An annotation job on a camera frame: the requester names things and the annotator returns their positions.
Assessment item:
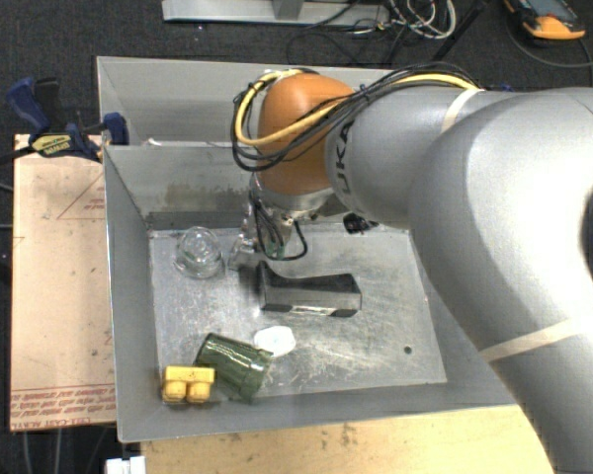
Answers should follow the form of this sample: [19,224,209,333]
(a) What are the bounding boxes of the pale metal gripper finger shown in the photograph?
[227,234,246,272]
[242,237,260,270]

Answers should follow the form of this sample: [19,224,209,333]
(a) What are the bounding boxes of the clear glass dome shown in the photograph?
[174,225,226,280]

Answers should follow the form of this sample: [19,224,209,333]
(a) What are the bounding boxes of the black angled block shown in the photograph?
[254,260,364,319]

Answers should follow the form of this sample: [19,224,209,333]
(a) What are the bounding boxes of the white round lid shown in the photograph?
[252,325,297,357]

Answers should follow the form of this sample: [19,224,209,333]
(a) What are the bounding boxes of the dark green cup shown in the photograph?
[193,332,275,405]

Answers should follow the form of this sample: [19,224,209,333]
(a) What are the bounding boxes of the grey metal bin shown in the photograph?
[96,55,521,444]

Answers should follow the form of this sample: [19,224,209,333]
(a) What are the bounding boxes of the yellow toy brick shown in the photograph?
[161,364,216,405]

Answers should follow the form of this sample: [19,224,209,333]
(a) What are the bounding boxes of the brown cardboard board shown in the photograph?
[9,133,118,433]

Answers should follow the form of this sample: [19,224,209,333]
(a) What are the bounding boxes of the black cylinder on white bracket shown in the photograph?
[342,211,380,236]

